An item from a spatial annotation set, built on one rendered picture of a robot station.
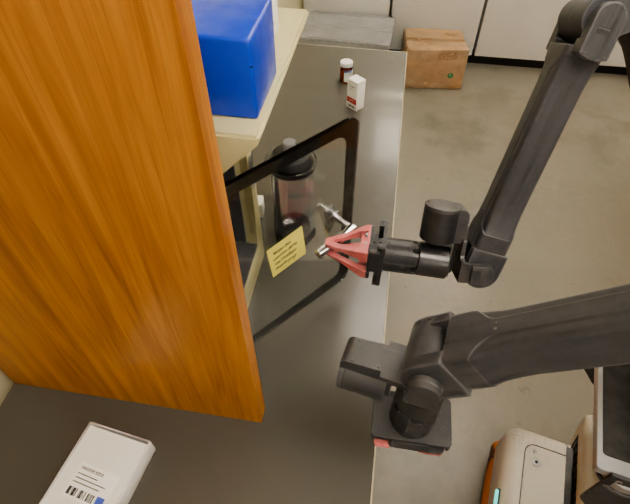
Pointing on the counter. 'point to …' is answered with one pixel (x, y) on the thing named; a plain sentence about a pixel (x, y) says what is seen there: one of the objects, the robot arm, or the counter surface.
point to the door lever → (336, 234)
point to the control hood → (239, 139)
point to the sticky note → (286, 251)
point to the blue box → (236, 53)
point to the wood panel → (107, 209)
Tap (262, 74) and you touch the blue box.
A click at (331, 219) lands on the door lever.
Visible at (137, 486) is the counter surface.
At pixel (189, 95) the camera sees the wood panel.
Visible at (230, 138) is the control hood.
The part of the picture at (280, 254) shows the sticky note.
